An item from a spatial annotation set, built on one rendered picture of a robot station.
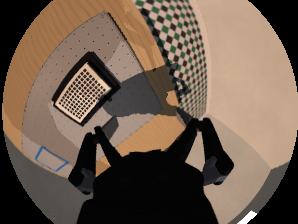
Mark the beige well plate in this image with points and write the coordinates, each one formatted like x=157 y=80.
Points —
x=71 y=90

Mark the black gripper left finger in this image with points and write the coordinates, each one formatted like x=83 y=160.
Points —
x=82 y=176

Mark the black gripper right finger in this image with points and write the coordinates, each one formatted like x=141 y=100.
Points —
x=218 y=164

